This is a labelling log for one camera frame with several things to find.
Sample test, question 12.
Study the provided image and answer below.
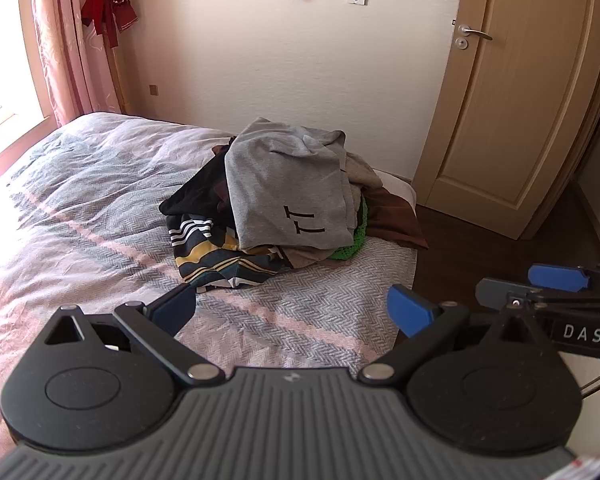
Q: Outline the bright window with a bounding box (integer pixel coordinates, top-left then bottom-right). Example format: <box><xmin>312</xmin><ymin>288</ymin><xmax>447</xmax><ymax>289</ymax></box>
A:
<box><xmin>0</xmin><ymin>0</ymin><xmax>46</xmax><ymax>141</ymax></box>

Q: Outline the wooden pole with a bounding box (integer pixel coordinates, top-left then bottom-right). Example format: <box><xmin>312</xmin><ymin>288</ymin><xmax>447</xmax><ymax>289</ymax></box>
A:
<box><xmin>92</xmin><ymin>0</ymin><xmax>133</xmax><ymax>116</ymax></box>

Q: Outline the dark brown garment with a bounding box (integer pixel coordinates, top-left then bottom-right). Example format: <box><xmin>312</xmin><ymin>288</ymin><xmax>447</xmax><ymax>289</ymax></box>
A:
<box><xmin>365</xmin><ymin>187</ymin><xmax>429</xmax><ymax>251</ymax></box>

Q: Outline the pink grey striped blanket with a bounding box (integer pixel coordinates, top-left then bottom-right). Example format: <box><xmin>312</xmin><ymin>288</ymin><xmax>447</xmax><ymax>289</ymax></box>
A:
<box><xmin>0</xmin><ymin>112</ymin><xmax>418</xmax><ymax>466</ymax></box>

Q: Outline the wooden door frame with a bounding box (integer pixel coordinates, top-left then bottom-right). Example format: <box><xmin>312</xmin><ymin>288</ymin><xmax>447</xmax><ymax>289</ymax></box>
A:
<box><xmin>522</xmin><ymin>0</ymin><xmax>600</xmax><ymax>261</ymax></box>

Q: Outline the wooden door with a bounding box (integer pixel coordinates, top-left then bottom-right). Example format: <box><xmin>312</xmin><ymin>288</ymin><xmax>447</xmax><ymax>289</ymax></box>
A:
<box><xmin>411</xmin><ymin>0</ymin><xmax>600</xmax><ymax>241</ymax></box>

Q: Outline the grey sweatshirt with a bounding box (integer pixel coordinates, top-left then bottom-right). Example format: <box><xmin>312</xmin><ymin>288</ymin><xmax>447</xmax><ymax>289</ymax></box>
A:
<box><xmin>224</xmin><ymin>117</ymin><xmax>363</xmax><ymax>252</ymax></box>

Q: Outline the pink curtain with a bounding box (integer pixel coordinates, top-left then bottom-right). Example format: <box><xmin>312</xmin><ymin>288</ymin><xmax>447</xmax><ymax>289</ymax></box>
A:
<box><xmin>17</xmin><ymin>0</ymin><xmax>126</xmax><ymax>128</ymax></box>

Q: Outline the red cloth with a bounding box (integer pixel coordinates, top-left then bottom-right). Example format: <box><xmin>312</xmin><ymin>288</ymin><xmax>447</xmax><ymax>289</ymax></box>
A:
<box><xmin>81</xmin><ymin>0</ymin><xmax>140</xmax><ymax>50</ymax></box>

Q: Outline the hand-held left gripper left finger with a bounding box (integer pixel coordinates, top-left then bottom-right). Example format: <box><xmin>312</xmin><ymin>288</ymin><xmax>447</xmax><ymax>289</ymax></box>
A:
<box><xmin>44</xmin><ymin>283</ymin><xmax>227</xmax><ymax>388</ymax></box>

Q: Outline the metal door handle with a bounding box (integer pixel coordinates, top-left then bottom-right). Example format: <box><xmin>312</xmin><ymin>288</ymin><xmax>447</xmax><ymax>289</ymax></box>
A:
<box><xmin>455</xmin><ymin>24</ymin><xmax>494</xmax><ymax>50</ymax></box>

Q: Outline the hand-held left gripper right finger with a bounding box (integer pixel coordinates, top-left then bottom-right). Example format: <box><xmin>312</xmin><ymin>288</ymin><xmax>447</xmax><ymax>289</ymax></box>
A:
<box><xmin>357</xmin><ymin>284</ymin><xmax>558</xmax><ymax>388</ymax></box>

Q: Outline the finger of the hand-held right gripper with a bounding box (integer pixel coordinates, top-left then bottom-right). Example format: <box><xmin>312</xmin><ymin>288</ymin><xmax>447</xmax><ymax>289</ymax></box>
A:
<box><xmin>476</xmin><ymin>278</ymin><xmax>600</xmax><ymax>315</ymax></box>
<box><xmin>527</xmin><ymin>261</ymin><xmax>600</xmax><ymax>293</ymax></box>

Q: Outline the beige garment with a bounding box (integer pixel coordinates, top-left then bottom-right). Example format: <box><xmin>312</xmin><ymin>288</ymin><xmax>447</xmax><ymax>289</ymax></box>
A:
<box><xmin>342</xmin><ymin>152</ymin><xmax>383</xmax><ymax>196</ymax></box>

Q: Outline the green knitted garment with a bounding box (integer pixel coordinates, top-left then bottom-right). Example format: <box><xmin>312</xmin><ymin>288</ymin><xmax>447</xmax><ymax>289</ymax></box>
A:
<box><xmin>327</xmin><ymin>200</ymin><xmax>370</xmax><ymax>261</ymax></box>

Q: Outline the black garment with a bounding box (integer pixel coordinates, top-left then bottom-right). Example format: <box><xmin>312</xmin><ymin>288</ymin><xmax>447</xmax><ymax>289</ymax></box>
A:
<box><xmin>159</xmin><ymin>147</ymin><xmax>236</xmax><ymax>221</ymax></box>

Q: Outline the tan garment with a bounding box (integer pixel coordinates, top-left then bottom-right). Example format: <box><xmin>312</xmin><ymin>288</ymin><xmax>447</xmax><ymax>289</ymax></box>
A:
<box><xmin>240</xmin><ymin>245</ymin><xmax>341</xmax><ymax>270</ymax></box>

